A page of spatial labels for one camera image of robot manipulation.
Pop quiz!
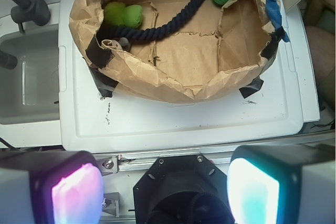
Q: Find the small grey plush object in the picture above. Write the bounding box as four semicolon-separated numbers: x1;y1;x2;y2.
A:
119;37;131;51

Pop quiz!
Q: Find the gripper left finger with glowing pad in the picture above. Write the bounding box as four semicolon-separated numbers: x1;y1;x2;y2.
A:
1;151;104;223

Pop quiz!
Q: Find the blue masking tape strip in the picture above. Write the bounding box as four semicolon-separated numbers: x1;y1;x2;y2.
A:
265;0;290;42

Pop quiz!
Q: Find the brown paper bag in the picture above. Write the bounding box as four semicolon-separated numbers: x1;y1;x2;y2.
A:
69;0;281;103

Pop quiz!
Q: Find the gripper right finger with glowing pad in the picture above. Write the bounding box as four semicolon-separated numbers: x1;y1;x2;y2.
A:
227;144;335;223

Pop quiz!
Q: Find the grey plastic bin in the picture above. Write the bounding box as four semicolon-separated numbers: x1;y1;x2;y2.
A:
0;23;62;126

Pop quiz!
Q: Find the aluminium frame rail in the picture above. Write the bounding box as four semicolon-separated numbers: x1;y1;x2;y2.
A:
94;140;336;174

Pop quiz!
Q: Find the dark blue twisted rope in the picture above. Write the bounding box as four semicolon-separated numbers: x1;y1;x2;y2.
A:
97;0;209;44

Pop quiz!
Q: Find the dark grey clamp handle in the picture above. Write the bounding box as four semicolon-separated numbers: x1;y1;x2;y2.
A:
10;0;51;34

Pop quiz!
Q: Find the white plastic cooler lid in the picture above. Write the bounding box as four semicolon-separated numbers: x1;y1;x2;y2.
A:
58;0;304;153

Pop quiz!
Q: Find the black octagonal mount plate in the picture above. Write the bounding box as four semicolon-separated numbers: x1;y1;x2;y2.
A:
133;166;235;223

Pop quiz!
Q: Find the lime green fuzzy toy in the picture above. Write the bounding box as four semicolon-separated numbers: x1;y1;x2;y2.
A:
103;2;143;29

